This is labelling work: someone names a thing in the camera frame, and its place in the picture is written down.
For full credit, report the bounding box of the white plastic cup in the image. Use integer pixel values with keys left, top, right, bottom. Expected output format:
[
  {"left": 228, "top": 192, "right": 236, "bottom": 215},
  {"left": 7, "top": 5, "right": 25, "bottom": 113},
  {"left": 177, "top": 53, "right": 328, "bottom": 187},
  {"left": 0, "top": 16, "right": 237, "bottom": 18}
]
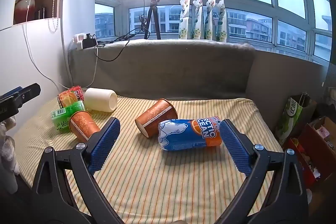
[{"left": 84, "top": 88, "right": 117, "bottom": 113}]

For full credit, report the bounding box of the green plastic cup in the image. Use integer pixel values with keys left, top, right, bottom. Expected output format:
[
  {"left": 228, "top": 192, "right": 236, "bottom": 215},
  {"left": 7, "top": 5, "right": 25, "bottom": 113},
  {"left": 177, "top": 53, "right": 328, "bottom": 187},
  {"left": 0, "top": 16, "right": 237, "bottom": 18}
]
[{"left": 51, "top": 101, "right": 85, "bottom": 133}]

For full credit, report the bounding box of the red orange printed cup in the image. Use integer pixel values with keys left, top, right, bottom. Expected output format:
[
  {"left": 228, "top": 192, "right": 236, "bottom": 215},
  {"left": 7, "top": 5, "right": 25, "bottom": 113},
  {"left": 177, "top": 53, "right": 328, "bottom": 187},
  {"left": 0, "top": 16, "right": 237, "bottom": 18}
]
[{"left": 57, "top": 86, "right": 84, "bottom": 108}]

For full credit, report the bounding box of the orange paper cup left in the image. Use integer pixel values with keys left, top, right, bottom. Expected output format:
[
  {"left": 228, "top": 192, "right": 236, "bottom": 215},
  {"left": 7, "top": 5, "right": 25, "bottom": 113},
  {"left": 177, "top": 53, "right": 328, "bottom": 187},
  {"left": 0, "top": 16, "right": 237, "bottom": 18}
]
[{"left": 69, "top": 111, "right": 100, "bottom": 143}]

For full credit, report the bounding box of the brown paper cup centre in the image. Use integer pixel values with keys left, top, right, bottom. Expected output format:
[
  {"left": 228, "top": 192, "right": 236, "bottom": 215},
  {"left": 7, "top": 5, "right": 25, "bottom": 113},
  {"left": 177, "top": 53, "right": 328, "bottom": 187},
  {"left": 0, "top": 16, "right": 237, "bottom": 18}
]
[{"left": 135, "top": 98, "right": 178, "bottom": 138}]

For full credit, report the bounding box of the blue orange Arctic Ocean cup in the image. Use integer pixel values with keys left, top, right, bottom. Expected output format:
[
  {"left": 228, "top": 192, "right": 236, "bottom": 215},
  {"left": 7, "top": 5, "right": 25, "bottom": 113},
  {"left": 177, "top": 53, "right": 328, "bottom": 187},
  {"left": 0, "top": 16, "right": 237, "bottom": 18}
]
[{"left": 158, "top": 116, "right": 222, "bottom": 151}]

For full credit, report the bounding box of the red cardboard box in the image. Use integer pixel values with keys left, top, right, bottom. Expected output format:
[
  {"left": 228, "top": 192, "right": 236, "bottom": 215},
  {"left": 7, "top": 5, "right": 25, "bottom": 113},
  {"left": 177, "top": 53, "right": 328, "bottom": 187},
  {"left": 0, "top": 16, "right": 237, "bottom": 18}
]
[{"left": 284, "top": 117, "right": 335, "bottom": 189}]

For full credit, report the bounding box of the white power strip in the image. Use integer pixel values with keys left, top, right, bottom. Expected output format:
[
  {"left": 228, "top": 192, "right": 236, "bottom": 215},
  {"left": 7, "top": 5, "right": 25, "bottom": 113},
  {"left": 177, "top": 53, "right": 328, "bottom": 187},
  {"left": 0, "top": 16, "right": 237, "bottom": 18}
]
[{"left": 72, "top": 33, "right": 86, "bottom": 50}]

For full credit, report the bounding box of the green paper shopping bag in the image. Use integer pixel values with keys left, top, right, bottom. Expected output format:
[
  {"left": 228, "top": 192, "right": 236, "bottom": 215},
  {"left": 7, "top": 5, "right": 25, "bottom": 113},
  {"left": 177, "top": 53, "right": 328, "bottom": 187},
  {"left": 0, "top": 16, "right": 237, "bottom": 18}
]
[{"left": 274, "top": 93, "right": 317, "bottom": 146}]

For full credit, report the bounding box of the red white vase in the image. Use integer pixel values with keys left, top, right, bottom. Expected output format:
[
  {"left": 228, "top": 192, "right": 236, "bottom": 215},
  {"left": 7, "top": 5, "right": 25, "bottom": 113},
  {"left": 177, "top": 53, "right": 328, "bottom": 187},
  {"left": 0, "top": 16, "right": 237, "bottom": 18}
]
[{"left": 14, "top": 0, "right": 35, "bottom": 24}]

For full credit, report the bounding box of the black power adapter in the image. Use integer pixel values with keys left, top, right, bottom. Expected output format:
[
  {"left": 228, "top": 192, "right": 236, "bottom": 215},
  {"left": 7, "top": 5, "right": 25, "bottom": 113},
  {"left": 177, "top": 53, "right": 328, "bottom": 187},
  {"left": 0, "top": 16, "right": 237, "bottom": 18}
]
[{"left": 82, "top": 34, "right": 97, "bottom": 50}]

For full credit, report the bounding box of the striped yellow mattress cloth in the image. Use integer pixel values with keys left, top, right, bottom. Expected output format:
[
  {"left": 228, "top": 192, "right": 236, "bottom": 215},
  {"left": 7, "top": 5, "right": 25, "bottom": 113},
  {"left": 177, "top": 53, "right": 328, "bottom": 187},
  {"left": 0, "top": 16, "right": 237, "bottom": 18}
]
[{"left": 14, "top": 97, "right": 282, "bottom": 223}]

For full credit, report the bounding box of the grey sofa backrest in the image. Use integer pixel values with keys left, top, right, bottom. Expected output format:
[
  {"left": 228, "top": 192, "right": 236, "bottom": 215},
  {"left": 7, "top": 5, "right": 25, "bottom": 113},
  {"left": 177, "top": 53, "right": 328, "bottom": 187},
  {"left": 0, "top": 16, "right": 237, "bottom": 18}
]
[{"left": 68, "top": 39, "right": 256, "bottom": 100}]

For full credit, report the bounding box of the black tripod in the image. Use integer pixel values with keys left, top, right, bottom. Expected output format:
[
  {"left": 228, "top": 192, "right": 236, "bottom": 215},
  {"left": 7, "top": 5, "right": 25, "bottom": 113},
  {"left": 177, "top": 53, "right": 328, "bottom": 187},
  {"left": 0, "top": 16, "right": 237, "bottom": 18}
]
[{"left": 143, "top": 0, "right": 162, "bottom": 41}]

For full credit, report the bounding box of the white refill pouch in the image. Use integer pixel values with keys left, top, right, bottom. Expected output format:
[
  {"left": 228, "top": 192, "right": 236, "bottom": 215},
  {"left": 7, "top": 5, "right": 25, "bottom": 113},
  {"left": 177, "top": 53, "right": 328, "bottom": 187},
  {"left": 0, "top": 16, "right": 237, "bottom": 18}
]
[
  {"left": 205, "top": 0, "right": 216, "bottom": 40},
  {"left": 216, "top": 0, "right": 227, "bottom": 43},
  {"left": 179, "top": 0, "right": 191, "bottom": 39},
  {"left": 193, "top": 0, "right": 203, "bottom": 40}
]

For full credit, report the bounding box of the white cable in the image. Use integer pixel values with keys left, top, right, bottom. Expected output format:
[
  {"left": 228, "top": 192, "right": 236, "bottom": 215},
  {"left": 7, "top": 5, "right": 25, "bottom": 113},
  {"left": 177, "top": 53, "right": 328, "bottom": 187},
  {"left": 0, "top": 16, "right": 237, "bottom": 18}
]
[{"left": 22, "top": 0, "right": 99, "bottom": 90}]

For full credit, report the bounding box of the black cable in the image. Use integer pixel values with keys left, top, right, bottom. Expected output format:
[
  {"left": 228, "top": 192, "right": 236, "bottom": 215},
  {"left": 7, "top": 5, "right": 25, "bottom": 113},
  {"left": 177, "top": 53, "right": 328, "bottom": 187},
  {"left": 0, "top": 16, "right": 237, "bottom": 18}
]
[{"left": 93, "top": 13, "right": 151, "bottom": 63}]

